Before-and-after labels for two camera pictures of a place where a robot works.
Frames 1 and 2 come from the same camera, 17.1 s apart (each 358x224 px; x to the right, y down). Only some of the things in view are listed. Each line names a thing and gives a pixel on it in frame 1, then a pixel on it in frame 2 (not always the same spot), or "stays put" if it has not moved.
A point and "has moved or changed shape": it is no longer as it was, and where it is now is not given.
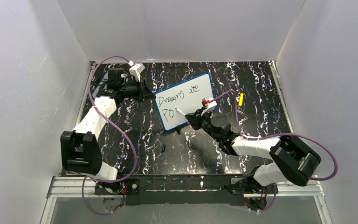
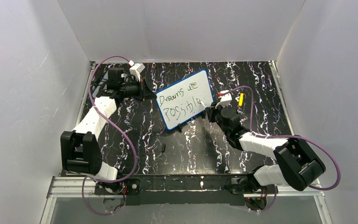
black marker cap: [163, 148] stays put
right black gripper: [199, 116] -> [211, 113]
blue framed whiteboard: [187, 96] stays put
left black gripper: [141, 89] stays put
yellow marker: [241, 99] stays put
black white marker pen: [180, 111] has moved or changed shape
